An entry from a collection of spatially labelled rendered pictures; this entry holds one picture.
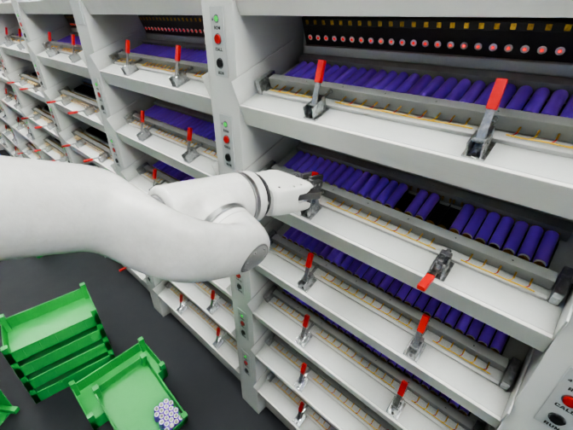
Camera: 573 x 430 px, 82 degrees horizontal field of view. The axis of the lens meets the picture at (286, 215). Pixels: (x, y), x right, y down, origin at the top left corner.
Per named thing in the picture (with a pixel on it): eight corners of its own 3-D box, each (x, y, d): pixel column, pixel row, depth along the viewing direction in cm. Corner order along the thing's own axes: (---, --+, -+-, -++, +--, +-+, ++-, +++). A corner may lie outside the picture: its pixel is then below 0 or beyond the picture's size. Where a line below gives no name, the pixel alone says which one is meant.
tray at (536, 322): (543, 352, 46) (569, 322, 39) (250, 206, 81) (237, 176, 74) (581, 252, 54) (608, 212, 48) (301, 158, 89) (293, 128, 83)
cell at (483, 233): (499, 221, 56) (484, 247, 54) (487, 217, 58) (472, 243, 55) (501, 213, 55) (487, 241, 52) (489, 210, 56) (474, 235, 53)
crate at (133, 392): (188, 421, 124) (188, 415, 119) (136, 467, 111) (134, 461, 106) (145, 360, 136) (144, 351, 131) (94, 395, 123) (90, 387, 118)
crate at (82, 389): (94, 431, 121) (88, 419, 117) (74, 394, 133) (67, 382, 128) (168, 375, 140) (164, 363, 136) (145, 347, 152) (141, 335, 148)
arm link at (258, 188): (218, 213, 56) (232, 210, 58) (253, 234, 51) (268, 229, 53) (220, 165, 52) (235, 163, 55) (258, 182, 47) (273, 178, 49)
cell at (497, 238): (512, 225, 55) (499, 252, 53) (500, 222, 56) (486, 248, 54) (515, 218, 54) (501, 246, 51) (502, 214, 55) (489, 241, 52)
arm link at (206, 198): (266, 196, 47) (228, 162, 51) (183, 217, 37) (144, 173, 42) (250, 240, 51) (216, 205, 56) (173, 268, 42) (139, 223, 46)
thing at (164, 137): (226, 194, 86) (205, 150, 77) (122, 141, 121) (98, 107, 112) (276, 149, 95) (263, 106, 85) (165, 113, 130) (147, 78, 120)
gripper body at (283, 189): (226, 207, 57) (271, 195, 65) (268, 229, 51) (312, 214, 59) (228, 165, 54) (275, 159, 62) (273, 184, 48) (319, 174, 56)
